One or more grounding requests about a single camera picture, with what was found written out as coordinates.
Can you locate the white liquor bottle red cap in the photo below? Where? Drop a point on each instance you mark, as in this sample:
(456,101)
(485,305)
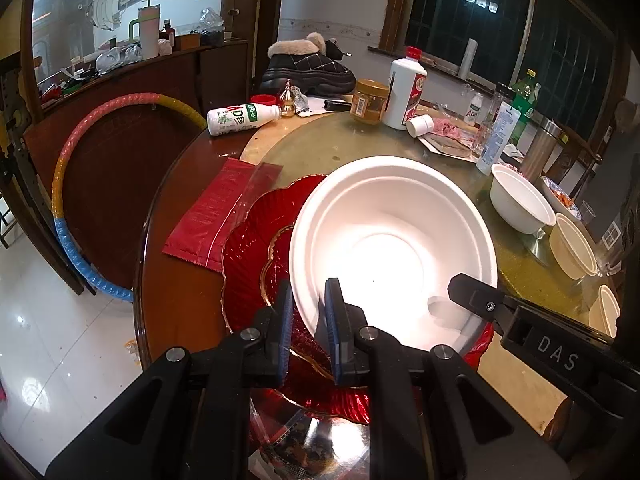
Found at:
(402,95)

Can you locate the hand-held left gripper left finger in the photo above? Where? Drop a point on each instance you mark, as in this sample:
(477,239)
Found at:
(285,330)

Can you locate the gold glitter turntable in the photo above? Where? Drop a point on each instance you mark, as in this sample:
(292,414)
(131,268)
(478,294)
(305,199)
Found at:
(540,275)

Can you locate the red plate with white sticker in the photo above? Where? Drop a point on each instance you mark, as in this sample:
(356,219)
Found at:
(277,270)

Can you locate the wooden framed window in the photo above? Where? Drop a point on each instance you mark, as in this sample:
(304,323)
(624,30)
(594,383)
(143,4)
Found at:
(475,10)

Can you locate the colourful hula hoop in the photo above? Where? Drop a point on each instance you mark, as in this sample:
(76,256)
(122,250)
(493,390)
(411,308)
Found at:
(60,210)

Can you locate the white paper roll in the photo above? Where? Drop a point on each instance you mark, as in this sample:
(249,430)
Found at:
(469,60)

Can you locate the sliced pink meat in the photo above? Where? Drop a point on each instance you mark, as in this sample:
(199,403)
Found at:
(452,130)

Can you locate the clear plastic bag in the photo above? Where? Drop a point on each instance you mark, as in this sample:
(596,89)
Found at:
(212,25)

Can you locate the red lid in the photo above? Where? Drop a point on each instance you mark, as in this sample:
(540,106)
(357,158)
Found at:
(264,100)

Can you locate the small drinking glass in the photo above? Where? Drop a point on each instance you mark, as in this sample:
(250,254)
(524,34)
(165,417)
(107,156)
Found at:
(588,212)

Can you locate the clear jar with black lid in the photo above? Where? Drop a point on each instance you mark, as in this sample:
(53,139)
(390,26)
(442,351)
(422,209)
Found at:
(502,95)

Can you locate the white milk bottle green label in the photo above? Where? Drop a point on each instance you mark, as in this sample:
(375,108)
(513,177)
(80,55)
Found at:
(240,119)

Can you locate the peanut butter jar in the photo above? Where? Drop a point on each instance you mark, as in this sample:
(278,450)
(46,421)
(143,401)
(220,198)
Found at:
(370,105)

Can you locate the wooden sideboard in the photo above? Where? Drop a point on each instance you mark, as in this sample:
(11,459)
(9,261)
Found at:
(150,80)

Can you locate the small white cup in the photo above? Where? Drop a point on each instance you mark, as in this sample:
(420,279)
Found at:
(420,126)

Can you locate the green plastic bottle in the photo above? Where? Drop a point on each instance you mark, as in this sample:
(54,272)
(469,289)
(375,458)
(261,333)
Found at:
(524,105)

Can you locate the red plastic packet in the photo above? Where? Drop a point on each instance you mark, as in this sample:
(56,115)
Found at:
(215,215)

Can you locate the white paper sheets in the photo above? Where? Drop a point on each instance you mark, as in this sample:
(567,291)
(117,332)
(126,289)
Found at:
(315,106)

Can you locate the red printed packet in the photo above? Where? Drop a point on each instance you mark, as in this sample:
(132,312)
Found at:
(300,445)

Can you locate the wooden cutting board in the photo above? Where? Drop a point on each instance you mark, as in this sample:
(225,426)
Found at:
(450,147)

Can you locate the wooden door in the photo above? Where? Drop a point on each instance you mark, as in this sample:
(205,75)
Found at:
(250,10)

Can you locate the steel thermos flask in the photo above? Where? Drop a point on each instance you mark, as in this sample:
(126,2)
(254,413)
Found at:
(542,152)

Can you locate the glass beer mug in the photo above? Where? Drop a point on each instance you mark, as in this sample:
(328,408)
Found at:
(610,260)

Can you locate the cream ribbed plastic bowl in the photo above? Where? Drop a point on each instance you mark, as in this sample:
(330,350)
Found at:
(575,252)
(605,310)

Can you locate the white disposable bowl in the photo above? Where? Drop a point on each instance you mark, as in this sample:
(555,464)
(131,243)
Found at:
(520,200)
(390,220)

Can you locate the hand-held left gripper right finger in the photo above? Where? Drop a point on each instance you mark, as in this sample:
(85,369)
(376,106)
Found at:
(334,330)

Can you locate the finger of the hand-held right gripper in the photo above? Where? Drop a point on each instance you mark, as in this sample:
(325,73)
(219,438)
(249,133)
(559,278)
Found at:
(475,297)

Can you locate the blue patterned plate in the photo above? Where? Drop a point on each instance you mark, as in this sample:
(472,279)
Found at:
(562,200)

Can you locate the white and blue carton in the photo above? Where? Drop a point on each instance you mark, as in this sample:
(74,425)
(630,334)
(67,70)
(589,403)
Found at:
(497,140)

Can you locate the red plate with gold lettering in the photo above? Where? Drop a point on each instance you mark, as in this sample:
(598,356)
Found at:
(245,240)

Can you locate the small gold ornament bottle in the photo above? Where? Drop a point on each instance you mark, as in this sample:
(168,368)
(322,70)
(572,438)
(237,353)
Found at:
(287,102)

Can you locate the white tumbler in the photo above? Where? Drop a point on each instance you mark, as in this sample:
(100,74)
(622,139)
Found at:
(148,35)

